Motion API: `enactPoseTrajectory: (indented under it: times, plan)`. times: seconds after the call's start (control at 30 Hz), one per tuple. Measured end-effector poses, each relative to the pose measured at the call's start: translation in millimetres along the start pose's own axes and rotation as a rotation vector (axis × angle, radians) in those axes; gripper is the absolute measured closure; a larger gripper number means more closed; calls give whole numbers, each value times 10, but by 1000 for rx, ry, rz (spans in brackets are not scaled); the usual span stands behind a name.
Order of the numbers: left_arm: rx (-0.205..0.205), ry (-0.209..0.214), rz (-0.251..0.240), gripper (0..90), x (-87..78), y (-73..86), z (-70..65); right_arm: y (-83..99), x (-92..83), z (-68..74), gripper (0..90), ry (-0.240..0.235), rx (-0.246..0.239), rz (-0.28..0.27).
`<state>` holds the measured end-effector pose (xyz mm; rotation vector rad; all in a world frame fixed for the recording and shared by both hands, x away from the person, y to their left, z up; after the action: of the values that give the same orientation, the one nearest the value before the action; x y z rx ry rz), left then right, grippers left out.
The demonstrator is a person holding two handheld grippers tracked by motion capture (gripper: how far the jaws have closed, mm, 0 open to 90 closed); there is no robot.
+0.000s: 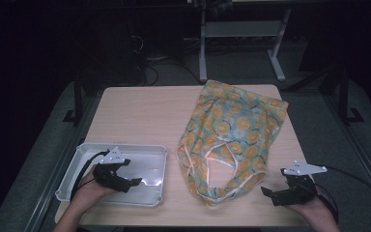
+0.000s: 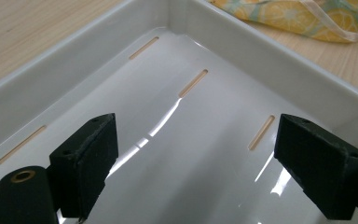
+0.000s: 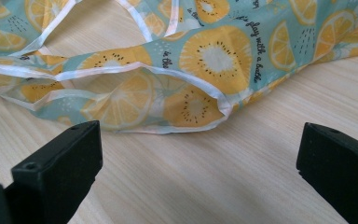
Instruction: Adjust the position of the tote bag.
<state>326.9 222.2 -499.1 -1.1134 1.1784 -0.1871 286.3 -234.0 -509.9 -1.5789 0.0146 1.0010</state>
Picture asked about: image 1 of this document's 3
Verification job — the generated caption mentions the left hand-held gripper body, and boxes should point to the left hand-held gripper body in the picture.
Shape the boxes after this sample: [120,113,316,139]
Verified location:
[92,146,131,194]

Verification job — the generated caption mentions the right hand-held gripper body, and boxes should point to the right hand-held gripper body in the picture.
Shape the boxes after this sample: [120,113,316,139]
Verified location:
[271,159,328,207]

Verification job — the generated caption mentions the lemon print fabric bag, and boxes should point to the lemon print fabric bag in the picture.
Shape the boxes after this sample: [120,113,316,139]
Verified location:
[176,79,290,208]

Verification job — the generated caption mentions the person's left hand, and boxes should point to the person's left hand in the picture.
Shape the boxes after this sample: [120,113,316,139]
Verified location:
[72,164,119,207]

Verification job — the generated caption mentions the person's right hand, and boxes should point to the person's right hand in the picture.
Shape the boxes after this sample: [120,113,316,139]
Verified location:
[288,188,340,224]

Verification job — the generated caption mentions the white plastic tray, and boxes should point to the white plastic tray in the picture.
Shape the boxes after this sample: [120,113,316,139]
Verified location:
[54,142,169,208]

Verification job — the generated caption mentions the black metal stand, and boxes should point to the black metal stand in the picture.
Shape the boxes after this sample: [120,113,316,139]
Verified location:
[333,66,365,126]
[62,71,85,126]

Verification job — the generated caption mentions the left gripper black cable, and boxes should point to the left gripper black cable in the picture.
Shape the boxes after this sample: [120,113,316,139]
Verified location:
[71,149,111,201]

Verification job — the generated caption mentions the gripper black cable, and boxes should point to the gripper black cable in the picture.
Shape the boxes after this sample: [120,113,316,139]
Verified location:
[71,149,111,201]
[308,163,371,224]

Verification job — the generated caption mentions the grey metal rail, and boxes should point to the grey metal rail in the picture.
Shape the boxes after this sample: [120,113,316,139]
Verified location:
[23,138,86,232]
[321,93,371,211]

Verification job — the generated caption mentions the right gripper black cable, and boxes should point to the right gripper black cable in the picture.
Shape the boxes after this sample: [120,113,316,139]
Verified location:
[308,163,371,224]

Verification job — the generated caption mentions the black floor cables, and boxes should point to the black floor cables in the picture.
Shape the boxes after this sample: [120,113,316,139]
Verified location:
[129,33,205,87]

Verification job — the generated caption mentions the white metal desk frame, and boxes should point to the white metal desk frame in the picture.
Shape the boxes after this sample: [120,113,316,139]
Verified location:
[198,7,293,83]

